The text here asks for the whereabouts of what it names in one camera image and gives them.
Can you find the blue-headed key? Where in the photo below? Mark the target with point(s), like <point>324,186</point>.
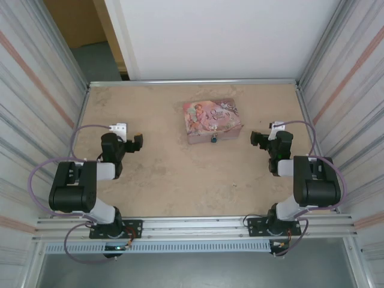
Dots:
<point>214,140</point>

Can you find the pink printed tin box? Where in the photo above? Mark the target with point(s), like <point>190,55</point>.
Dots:
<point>210,118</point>

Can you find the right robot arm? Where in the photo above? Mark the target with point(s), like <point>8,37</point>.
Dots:
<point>318,192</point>

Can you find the small black controller board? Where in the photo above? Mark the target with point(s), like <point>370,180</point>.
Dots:
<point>277,247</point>
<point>115,248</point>

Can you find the brown cardboard box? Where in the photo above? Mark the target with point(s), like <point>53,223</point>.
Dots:
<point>75,21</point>

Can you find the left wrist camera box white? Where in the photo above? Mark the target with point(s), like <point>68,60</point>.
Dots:
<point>118,129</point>

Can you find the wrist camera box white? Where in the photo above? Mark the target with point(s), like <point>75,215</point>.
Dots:
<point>274,129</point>
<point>118,129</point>

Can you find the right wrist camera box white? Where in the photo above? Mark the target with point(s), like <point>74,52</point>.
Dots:
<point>274,129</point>

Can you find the aluminium table frame bar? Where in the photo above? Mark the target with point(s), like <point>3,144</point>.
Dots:
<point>82,114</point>
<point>315,144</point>
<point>195,82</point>

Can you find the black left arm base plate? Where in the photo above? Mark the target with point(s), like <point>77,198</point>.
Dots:
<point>135,229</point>

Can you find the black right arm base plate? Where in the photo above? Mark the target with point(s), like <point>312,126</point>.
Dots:
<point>255,226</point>

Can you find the aluminium mounting rail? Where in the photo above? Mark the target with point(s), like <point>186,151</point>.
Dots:
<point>195,225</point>

